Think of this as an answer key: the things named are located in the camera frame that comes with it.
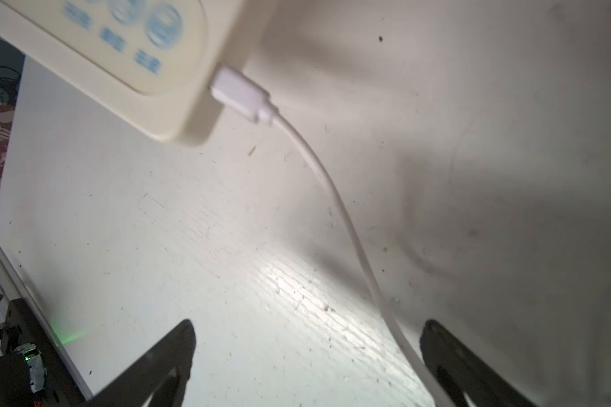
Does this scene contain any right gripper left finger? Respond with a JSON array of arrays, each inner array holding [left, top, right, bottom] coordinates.
[[83, 319, 197, 407]]

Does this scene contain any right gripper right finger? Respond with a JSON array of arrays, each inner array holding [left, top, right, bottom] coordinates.
[[419, 320, 534, 407]]

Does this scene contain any white USB cable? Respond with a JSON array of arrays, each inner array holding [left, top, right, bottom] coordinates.
[[208, 65, 457, 407]]

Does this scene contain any cream blue electronic scale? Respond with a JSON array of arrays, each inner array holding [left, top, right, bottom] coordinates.
[[0, 1, 245, 142]]

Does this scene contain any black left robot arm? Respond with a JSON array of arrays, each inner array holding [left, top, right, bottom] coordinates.
[[0, 293, 87, 406]]

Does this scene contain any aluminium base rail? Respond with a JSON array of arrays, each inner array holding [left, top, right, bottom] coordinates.
[[0, 246, 93, 400]]

